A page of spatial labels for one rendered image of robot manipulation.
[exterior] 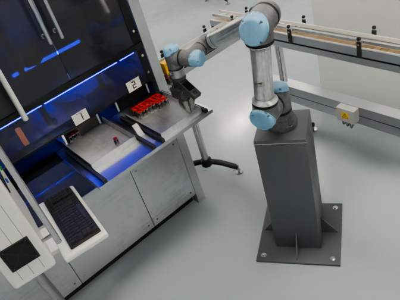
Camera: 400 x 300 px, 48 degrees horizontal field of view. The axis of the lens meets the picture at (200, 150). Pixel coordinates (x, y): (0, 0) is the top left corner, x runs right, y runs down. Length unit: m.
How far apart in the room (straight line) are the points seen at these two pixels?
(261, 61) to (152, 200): 1.30
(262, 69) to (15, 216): 1.10
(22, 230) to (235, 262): 1.32
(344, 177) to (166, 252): 1.24
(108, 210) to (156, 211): 0.36
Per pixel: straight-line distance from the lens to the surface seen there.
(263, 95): 1.95
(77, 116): 2.37
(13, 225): 1.80
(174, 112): 2.38
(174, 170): 2.84
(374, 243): 2.71
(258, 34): 1.78
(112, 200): 2.67
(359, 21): 3.25
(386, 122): 2.68
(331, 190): 3.01
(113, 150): 2.22
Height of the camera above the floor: 2.08
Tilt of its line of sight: 36 degrees down
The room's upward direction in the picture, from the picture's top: 18 degrees counter-clockwise
